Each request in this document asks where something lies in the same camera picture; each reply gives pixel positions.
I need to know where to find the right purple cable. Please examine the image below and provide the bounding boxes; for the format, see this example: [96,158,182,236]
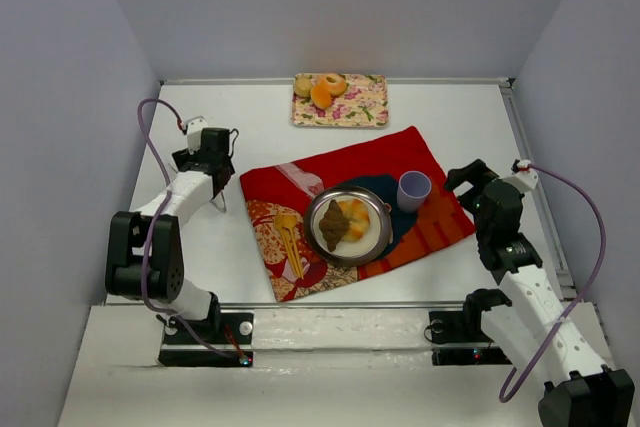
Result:
[498,164,608,404]

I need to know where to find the dark brown chocolate bread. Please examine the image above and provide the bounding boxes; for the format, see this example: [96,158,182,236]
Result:
[318,200,350,252]

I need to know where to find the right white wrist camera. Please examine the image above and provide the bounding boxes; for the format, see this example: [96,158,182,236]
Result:
[501,159,539,194]

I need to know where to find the aluminium rail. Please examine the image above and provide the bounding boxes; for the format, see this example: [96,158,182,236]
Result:
[499,78,577,302]
[221,301,463,310]

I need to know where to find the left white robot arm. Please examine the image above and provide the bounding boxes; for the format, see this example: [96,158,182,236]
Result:
[105,127,238,345]

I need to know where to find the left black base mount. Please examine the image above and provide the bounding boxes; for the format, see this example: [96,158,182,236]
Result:
[158,310,254,368]

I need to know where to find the yellow plastic fork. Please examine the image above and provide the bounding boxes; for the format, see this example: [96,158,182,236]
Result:
[274,211,298,279]

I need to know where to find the yellow plastic spoon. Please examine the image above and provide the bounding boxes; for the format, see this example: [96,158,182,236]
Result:
[282,214,304,279]

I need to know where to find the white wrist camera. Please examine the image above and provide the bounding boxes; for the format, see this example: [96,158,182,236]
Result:
[501,159,539,194]
[182,116,209,154]

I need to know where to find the red patterned placemat cloth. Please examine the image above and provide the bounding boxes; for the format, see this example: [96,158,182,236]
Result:
[240,127,475,302]

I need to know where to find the steel plate white centre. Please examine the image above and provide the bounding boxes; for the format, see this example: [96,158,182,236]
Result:
[303,185,392,267]

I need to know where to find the ring shaped twisted bread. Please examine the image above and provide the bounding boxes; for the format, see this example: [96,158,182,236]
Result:
[338,198,370,242]

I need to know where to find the round pale bread roll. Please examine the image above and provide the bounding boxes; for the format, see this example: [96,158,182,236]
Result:
[293,76,313,98]

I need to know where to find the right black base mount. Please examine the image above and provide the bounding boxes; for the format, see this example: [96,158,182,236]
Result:
[423,310,511,366]

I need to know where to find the orange topped bread bun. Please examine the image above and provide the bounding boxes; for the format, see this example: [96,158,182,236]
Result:
[309,84,333,110]

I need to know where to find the aluminium front rail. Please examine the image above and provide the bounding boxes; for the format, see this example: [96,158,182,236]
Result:
[221,301,463,310]

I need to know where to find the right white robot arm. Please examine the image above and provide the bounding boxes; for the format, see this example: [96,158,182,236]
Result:
[444,159,635,426]

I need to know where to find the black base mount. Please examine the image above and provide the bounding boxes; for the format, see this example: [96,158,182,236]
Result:
[423,310,511,366]
[158,310,254,368]

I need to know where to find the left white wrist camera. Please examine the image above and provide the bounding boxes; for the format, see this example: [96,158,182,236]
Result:
[182,116,209,154]

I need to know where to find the aluminium right side rail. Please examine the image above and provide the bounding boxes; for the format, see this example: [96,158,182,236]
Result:
[499,78,577,302]

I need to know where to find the floral serving tray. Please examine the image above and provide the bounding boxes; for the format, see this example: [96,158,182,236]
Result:
[291,73,389,128]

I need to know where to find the lilac plastic cup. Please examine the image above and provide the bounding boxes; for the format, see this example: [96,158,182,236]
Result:
[396,170,432,213]

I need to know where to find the metal tongs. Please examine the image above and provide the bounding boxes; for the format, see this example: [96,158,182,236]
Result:
[211,128,239,214]

